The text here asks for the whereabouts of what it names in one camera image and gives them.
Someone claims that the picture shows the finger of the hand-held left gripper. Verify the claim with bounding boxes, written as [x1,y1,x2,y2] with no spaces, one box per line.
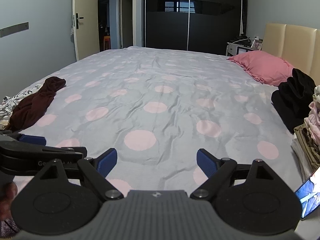
[0,133,47,146]
[40,146,87,159]

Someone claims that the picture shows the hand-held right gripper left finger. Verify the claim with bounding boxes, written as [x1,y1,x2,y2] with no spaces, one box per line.
[35,148,124,201]

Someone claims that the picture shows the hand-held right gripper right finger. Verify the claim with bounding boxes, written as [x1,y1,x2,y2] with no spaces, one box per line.
[190,148,285,201]

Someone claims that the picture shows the maroon garment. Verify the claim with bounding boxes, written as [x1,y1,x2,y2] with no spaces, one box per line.
[5,77,67,132]

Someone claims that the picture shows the person's left hand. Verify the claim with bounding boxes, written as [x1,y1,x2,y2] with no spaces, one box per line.
[0,182,18,218]

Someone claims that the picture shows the grey crumpled cloth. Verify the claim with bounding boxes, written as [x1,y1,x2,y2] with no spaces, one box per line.
[0,83,43,131]

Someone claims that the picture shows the person's purple clothing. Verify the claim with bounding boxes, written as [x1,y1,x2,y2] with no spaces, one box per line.
[0,216,21,236]

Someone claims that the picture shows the bed with pink-dotted grey sheet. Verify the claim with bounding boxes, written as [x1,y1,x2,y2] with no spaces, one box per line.
[0,45,308,198]

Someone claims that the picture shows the white garment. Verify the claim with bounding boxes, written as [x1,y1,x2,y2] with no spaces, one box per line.
[291,132,320,182]

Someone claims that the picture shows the olive garment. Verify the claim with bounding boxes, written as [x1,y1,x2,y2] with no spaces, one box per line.
[293,123,320,171]

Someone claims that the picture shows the black clothing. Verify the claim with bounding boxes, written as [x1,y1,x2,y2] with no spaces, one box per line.
[271,68,317,134]

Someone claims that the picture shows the smartphone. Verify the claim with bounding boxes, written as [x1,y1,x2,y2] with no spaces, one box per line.
[294,171,320,220]

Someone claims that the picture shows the pink pillow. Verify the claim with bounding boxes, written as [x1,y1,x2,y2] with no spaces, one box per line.
[227,50,297,87]

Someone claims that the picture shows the white nightstand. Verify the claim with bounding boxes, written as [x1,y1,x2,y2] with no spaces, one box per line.
[226,41,262,57]

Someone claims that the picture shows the cream door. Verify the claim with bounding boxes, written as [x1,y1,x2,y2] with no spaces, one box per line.
[72,0,101,61]

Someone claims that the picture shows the pale pink garment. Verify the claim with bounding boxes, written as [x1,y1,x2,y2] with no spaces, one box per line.
[308,85,320,128]

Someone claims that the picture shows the black sliding wardrobe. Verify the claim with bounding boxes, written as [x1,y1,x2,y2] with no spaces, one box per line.
[144,0,248,55]

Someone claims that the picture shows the beige padded headboard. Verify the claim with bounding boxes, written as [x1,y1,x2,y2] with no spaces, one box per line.
[261,22,320,83]

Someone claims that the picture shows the grey wall plate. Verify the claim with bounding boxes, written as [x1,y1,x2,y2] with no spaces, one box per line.
[0,22,29,39]

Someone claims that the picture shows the black door lock handle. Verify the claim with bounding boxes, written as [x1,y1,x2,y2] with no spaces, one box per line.
[73,12,84,29]

